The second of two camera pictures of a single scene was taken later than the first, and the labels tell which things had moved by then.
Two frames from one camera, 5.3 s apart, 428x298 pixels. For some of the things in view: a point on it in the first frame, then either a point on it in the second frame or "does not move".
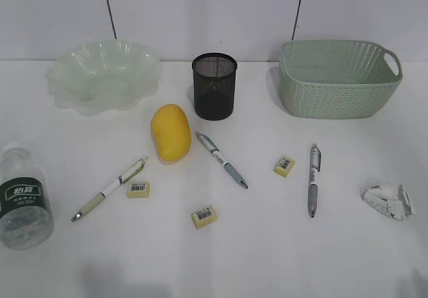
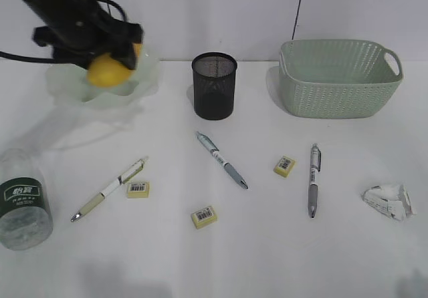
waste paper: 396,206 does not move
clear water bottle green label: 27,218 does not move
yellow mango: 172,129 → 105,71
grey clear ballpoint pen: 315,156 does not move
